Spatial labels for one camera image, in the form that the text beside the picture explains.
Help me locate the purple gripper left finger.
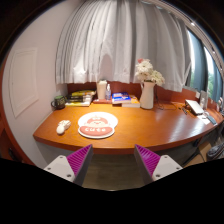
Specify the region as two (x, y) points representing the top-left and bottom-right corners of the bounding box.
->
(44, 145), (93, 186)

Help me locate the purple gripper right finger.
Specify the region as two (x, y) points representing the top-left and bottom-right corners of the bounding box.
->
(134, 145), (182, 184)

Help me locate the white computer mouse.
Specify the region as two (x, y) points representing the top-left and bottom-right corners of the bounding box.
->
(56, 120), (71, 135)

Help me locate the round pink cartoon mouse pad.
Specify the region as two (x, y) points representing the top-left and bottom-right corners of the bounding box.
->
(78, 112), (118, 139)

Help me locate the dark green mug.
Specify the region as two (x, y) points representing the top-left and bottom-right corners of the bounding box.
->
(51, 96), (66, 110)

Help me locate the stack of dark books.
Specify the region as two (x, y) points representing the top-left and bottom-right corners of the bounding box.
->
(65, 90), (96, 106)

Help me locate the white laptop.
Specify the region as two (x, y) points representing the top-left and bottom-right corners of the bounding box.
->
(185, 100), (204, 115)

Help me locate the white ceramic vase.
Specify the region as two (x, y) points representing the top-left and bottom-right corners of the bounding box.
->
(140, 82), (155, 109)

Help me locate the blue and white book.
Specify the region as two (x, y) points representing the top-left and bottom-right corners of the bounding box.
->
(112, 92), (131, 104)

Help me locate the clear sanitizer bottle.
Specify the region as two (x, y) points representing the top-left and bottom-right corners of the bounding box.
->
(105, 84), (111, 100)

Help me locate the white tissue box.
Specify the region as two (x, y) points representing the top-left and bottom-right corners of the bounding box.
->
(97, 80), (107, 99)

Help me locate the white flower bouquet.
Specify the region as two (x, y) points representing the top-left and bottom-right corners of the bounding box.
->
(135, 58), (165, 86)

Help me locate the white sheer curtain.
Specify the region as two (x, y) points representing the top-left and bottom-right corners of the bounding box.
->
(56, 0), (191, 92)

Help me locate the black cable on desk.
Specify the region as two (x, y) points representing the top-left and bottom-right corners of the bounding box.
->
(153, 94), (188, 112)

